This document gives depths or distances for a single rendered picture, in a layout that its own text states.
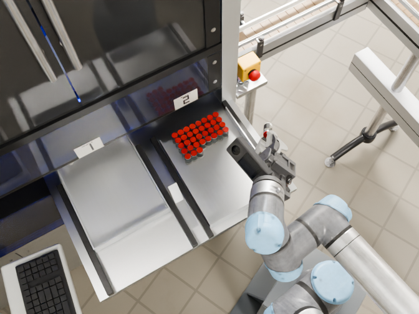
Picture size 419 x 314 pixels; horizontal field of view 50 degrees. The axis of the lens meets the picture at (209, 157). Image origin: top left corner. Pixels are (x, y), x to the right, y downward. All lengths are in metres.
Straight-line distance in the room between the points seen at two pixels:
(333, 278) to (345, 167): 1.34
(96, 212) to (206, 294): 0.95
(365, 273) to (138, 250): 0.71
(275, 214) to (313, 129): 1.74
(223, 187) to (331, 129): 1.29
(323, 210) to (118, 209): 0.71
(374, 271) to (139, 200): 0.78
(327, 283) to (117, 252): 0.63
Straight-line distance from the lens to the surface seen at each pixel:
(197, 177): 1.48
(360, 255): 1.00
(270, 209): 0.91
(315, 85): 2.78
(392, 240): 2.48
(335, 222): 1.00
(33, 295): 1.54
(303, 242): 0.98
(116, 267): 1.42
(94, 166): 1.55
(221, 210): 1.44
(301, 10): 1.84
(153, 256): 1.41
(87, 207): 1.50
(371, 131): 2.46
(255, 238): 0.89
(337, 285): 1.28
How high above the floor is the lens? 2.24
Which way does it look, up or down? 64 degrees down
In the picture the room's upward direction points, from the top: 3 degrees counter-clockwise
